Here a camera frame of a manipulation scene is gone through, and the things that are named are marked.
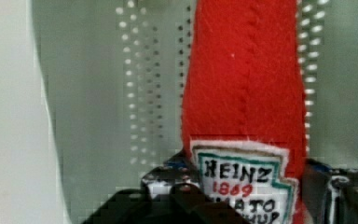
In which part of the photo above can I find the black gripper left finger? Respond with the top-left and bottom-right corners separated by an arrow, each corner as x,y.
82,152 -> 249,224

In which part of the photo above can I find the red plush ketchup bottle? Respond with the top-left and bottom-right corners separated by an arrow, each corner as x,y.
182,0 -> 307,224

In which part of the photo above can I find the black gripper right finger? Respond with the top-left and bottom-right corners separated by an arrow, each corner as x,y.
302,159 -> 358,224

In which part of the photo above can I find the green oval strainer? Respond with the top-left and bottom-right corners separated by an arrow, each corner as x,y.
31,0 -> 358,224

